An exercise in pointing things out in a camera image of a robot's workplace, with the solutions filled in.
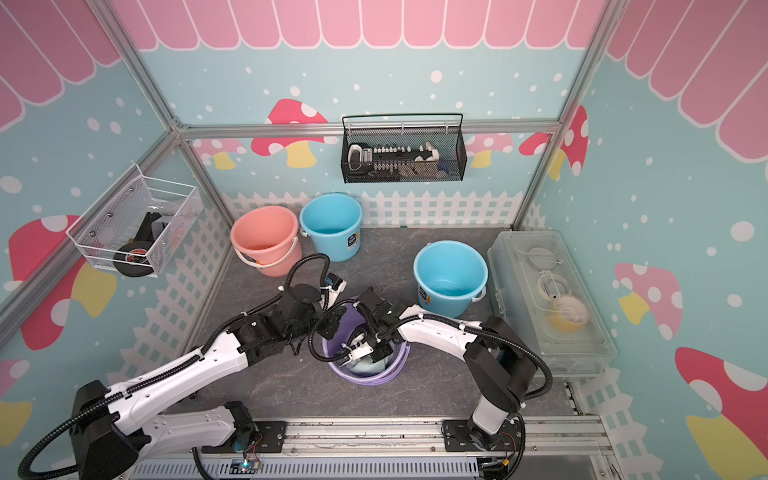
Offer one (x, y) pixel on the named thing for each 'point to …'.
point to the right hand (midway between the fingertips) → (361, 345)
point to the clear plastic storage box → (540, 293)
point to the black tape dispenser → (133, 259)
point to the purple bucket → (351, 325)
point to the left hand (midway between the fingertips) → (341, 313)
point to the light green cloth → (365, 364)
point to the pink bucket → (267, 237)
